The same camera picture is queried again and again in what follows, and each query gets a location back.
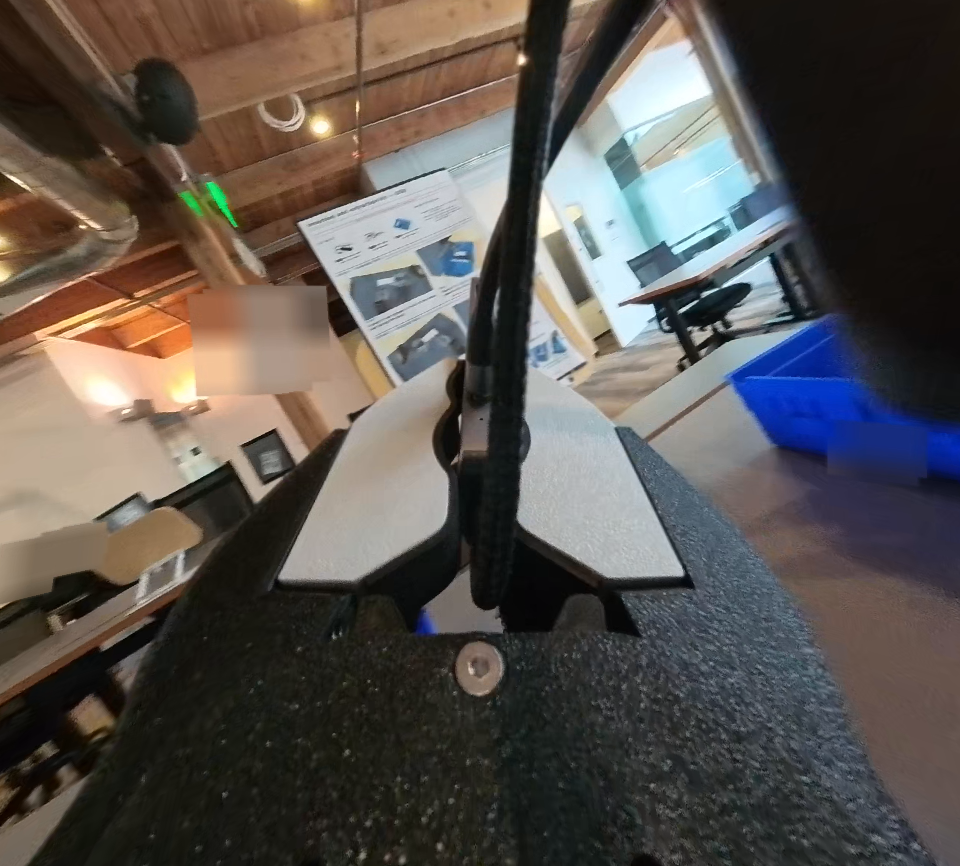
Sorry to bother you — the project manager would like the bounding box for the green exit sign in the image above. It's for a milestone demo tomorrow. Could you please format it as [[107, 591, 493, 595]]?
[[177, 179, 241, 230]]

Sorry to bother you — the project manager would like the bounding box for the black USB cable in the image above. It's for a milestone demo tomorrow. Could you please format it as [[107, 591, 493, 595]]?
[[466, 0, 670, 408]]

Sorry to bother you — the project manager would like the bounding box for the white cable coil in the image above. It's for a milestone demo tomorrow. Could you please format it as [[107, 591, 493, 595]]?
[[256, 93, 307, 131]]

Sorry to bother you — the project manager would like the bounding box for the framed sign on stand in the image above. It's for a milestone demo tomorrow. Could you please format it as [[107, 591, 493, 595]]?
[[239, 428, 296, 485]]

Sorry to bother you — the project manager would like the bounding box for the wooden support post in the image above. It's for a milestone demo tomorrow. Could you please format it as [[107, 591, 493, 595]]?
[[0, 0, 354, 458]]

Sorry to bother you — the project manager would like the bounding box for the clear acrylic stand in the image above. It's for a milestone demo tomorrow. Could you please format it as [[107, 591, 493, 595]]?
[[137, 555, 187, 596]]

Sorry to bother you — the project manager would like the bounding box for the black round ceiling fixture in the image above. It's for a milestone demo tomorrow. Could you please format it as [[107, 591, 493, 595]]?
[[132, 58, 201, 146]]

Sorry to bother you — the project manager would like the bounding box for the office desk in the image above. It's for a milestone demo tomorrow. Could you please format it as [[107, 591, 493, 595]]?
[[618, 216, 810, 371]]

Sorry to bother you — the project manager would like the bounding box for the blue plastic bin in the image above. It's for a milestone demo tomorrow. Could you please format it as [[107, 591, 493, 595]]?
[[726, 315, 960, 483]]

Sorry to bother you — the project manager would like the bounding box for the metal air duct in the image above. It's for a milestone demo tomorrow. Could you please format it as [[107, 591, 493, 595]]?
[[0, 115, 141, 299]]

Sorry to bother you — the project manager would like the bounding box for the black braided hub cable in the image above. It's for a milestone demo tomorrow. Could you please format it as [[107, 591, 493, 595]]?
[[471, 0, 588, 611]]

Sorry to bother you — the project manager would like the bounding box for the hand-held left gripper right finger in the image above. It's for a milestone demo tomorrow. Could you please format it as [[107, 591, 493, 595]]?
[[516, 375, 689, 591]]

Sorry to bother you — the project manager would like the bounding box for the instruction poster board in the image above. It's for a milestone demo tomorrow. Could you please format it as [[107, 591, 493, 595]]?
[[297, 168, 588, 389]]

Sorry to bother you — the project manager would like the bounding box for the grey USB hub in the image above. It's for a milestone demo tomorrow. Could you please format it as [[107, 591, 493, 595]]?
[[456, 277, 498, 567]]

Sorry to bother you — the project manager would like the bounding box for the black office chair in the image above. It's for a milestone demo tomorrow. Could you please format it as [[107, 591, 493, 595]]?
[[657, 280, 754, 353]]

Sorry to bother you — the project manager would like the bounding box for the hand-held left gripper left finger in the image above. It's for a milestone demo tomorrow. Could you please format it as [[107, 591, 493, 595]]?
[[276, 358, 463, 610]]

